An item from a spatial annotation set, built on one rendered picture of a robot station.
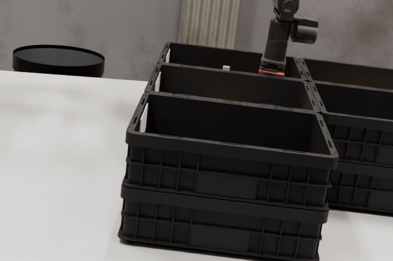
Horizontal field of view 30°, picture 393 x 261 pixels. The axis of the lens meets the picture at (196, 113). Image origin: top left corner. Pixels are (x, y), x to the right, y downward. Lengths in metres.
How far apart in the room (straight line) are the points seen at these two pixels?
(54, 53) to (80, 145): 1.89
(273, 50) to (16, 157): 0.72
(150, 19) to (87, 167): 2.37
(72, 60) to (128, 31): 0.45
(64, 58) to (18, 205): 2.27
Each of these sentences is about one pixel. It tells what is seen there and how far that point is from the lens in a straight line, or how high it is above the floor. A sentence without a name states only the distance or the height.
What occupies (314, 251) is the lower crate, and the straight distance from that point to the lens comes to 1.46.
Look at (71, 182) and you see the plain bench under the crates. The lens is 1.72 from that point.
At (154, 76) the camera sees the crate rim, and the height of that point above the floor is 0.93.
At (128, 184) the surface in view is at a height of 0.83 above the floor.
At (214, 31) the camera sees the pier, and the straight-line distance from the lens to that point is 3.97.
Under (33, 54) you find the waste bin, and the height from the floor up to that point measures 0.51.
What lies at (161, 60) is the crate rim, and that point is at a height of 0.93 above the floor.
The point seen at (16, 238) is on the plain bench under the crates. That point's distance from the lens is 1.46.
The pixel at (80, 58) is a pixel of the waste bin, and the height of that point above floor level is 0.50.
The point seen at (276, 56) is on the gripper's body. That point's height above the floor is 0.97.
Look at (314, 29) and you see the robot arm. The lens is 2.00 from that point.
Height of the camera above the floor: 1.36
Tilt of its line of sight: 17 degrees down
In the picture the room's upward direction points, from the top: 7 degrees clockwise
